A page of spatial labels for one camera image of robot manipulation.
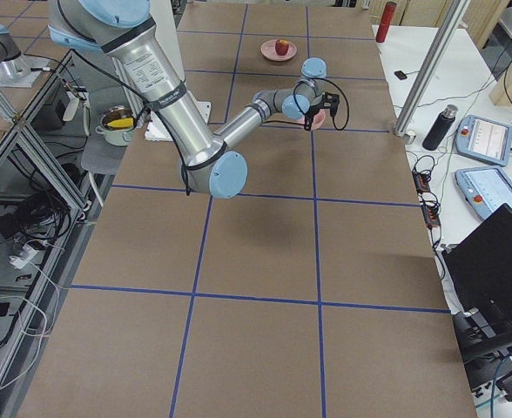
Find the white power adapter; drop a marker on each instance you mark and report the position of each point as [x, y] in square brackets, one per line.
[26, 255]

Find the small black device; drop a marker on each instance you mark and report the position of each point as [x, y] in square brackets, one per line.
[401, 75]

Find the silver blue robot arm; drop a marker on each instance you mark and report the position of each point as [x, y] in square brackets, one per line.
[210, 166]

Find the pink bowl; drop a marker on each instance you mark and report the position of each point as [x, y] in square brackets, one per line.
[318, 120]

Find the upper teach pendant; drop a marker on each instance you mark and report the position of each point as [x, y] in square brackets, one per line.
[484, 140]

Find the black orange power strip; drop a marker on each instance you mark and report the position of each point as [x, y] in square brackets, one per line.
[429, 203]

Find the enamel pot with food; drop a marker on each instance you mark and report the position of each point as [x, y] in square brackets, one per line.
[116, 125]

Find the red apple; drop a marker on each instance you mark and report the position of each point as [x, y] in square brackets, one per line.
[281, 47]

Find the lower teach pendant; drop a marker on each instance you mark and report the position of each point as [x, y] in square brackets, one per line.
[485, 189]

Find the red water bottle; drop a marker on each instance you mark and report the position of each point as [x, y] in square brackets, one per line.
[385, 21]

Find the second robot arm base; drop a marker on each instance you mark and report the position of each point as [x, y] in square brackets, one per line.
[15, 67]

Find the pink plate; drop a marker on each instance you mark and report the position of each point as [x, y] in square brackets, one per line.
[267, 51]

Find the aluminium frame post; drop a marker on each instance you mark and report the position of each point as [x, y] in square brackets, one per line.
[440, 43]

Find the black water bottle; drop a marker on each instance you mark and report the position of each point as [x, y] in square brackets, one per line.
[440, 128]

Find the black laptop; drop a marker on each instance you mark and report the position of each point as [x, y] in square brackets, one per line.
[481, 265]

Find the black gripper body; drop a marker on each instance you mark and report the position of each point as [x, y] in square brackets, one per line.
[312, 114]

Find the aluminium frame rack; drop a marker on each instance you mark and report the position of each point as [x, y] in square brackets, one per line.
[44, 202]

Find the black monitor stand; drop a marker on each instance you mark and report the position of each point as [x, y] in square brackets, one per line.
[486, 351]

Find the teach pendant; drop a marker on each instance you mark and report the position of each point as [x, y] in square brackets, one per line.
[484, 140]
[485, 189]

